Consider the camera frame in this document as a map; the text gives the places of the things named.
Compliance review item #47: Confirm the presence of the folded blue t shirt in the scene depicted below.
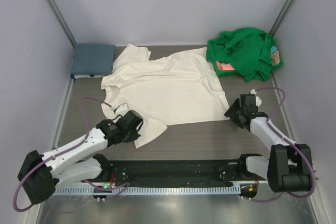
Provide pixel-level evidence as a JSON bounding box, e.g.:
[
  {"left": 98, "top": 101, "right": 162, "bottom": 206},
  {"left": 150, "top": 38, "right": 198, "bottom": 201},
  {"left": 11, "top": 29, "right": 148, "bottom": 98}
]
[{"left": 70, "top": 43, "right": 115, "bottom": 76}]

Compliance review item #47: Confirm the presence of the left aluminium frame post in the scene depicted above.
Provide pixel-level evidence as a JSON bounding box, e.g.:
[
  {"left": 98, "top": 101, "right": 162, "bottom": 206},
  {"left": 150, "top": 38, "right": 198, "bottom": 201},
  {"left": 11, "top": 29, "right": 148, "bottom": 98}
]
[{"left": 46, "top": 0, "right": 77, "bottom": 48}]

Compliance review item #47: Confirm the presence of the green t shirt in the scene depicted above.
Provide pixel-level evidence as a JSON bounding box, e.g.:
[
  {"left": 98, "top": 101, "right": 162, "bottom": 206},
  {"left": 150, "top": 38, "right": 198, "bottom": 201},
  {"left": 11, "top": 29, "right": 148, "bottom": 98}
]
[{"left": 206, "top": 27, "right": 276, "bottom": 82}]

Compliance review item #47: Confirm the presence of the cream white t shirt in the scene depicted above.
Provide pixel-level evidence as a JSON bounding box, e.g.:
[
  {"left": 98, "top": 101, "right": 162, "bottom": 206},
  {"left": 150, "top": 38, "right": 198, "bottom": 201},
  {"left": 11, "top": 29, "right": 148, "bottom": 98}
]
[{"left": 101, "top": 44, "right": 229, "bottom": 148}]

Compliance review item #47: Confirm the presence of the right aluminium frame post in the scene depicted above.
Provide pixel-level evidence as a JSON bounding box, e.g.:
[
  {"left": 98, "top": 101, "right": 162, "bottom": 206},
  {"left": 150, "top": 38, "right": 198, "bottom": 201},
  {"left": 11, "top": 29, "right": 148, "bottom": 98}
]
[{"left": 269, "top": 0, "right": 296, "bottom": 37}]

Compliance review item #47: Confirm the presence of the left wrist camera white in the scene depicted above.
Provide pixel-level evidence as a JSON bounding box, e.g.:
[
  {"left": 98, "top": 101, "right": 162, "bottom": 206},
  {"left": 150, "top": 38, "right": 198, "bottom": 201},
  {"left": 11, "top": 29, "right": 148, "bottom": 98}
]
[{"left": 111, "top": 103, "right": 129, "bottom": 114}]

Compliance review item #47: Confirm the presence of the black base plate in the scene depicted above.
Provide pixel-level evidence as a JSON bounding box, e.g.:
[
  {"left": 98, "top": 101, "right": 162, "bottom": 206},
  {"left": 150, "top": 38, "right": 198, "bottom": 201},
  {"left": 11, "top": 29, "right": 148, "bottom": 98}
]
[{"left": 94, "top": 159, "right": 265, "bottom": 188}]

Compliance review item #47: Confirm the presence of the green plastic bin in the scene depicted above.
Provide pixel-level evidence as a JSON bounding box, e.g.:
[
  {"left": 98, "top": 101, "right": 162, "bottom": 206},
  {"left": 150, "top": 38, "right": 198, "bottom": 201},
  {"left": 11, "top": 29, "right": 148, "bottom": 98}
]
[{"left": 212, "top": 49, "right": 284, "bottom": 77}]

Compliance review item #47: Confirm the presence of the slotted cable duct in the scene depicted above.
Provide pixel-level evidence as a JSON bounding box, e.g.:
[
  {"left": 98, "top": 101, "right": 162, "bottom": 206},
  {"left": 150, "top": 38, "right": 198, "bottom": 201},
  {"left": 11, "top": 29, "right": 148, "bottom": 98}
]
[{"left": 54, "top": 184, "right": 241, "bottom": 196}]

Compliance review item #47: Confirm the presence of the cyan blue t shirt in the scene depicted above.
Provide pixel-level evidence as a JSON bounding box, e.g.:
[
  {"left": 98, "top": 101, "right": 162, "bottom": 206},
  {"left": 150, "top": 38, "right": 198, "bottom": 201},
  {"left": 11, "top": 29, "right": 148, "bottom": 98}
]
[{"left": 270, "top": 46, "right": 277, "bottom": 54}]

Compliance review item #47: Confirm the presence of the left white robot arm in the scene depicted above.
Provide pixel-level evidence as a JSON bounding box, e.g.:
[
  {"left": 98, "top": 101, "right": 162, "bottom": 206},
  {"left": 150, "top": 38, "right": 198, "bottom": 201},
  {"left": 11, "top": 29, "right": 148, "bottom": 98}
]
[{"left": 17, "top": 110, "right": 144, "bottom": 205}]

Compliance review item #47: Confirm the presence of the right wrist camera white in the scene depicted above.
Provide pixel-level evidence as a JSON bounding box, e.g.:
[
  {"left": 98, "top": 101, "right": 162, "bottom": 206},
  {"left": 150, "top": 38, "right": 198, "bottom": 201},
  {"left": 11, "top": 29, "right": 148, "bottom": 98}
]
[{"left": 250, "top": 89, "right": 262, "bottom": 107}]

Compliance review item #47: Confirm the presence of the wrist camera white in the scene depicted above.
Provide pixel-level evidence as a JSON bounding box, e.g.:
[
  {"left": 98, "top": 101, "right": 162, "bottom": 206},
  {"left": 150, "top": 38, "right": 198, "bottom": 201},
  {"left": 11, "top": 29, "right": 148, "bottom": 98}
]
[
  {"left": 250, "top": 89, "right": 262, "bottom": 107},
  {"left": 111, "top": 103, "right": 129, "bottom": 114}
]

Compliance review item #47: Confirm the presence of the aluminium frame post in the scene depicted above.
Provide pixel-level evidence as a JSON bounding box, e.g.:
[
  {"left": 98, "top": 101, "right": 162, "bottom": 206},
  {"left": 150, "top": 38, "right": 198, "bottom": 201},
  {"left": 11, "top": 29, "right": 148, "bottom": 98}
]
[
  {"left": 46, "top": 0, "right": 77, "bottom": 48},
  {"left": 269, "top": 0, "right": 296, "bottom": 37}
]

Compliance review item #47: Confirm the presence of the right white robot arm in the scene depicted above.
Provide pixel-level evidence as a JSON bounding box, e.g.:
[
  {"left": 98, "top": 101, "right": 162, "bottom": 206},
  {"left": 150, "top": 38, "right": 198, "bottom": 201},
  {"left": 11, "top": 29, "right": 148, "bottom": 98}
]
[{"left": 224, "top": 93, "right": 316, "bottom": 194}]

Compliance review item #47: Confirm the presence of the pink t shirt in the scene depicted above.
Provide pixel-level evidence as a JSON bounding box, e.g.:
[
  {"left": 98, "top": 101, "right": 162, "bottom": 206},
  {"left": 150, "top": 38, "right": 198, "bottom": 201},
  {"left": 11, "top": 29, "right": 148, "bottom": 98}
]
[{"left": 216, "top": 61, "right": 235, "bottom": 71}]

